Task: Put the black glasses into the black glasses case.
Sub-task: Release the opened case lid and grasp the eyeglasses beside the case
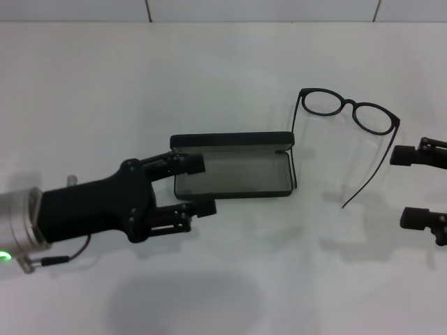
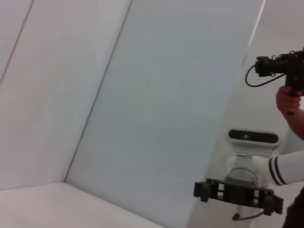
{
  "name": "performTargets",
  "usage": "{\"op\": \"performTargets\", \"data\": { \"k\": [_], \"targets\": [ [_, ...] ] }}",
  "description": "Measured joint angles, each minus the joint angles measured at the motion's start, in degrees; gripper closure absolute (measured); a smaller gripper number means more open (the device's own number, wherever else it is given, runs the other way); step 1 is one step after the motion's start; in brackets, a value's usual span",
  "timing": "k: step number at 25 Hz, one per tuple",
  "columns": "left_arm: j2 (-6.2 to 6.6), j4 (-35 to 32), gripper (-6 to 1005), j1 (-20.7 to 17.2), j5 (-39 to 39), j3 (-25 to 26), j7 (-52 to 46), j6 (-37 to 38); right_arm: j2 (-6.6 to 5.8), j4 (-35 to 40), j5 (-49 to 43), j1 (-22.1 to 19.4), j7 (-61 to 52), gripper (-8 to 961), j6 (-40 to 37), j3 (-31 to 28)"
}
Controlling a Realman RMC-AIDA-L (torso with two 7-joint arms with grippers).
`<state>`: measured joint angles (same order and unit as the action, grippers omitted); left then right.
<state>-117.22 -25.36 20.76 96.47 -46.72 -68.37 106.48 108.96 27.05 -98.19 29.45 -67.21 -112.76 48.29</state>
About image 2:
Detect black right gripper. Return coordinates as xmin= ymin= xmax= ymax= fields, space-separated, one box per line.
xmin=193 ymin=178 xmax=285 ymax=216

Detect black hand-held controller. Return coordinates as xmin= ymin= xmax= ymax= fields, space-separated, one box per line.
xmin=255 ymin=47 xmax=304 ymax=116

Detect person's forearm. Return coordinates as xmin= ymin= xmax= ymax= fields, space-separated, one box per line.
xmin=284 ymin=106 xmax=304 ymax=141

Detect person's hand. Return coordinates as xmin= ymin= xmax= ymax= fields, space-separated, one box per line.
xmin=275 ymin=85 xmax=304 ymax=116

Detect person's dark clothing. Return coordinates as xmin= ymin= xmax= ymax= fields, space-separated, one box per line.
xmin=282 ymin=181 xmax=304 ymax=228

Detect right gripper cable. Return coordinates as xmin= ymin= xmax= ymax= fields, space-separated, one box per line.
xmin=232 ymin=205 xmax=264 ymax=221

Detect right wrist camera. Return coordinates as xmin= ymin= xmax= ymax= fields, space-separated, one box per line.
xmin=225 ymin=129 xmax=282 ymax=156

